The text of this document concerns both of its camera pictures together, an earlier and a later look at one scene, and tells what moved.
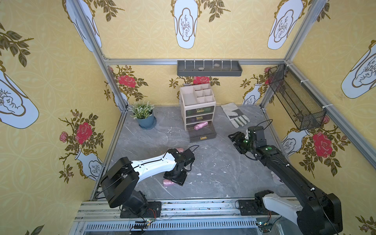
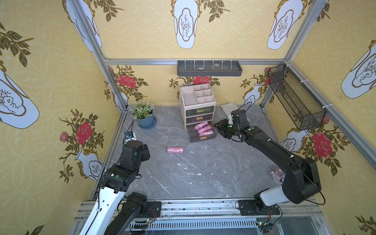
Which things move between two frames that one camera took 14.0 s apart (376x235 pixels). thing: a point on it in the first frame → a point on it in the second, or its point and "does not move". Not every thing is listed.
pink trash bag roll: (167, 182) → (206, 128)
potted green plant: (142, 110) does not move
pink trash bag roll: (200, 125) does not move
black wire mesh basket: (305, 109) does not move
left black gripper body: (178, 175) → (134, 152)
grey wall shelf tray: (209, 68) does not move
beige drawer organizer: (197, 104) does not move
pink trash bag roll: (180, 149) does not move
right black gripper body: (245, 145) → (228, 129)
